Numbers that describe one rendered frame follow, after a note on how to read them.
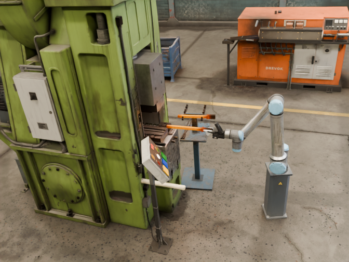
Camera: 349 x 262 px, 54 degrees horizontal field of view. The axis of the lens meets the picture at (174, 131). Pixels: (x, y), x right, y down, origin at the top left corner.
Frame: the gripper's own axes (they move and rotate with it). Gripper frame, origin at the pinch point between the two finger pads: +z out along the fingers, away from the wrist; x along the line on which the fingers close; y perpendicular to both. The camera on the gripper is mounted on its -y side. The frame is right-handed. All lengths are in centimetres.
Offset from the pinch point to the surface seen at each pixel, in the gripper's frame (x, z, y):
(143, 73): -18, 49, -60
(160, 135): -8.1, 42.9, 8.7
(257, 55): 347, -7, 46
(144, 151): -62, 35, -10
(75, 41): -43, 95, -94
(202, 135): 44, 15, 36
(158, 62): 1, 43, -63
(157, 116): 23, 59, 5
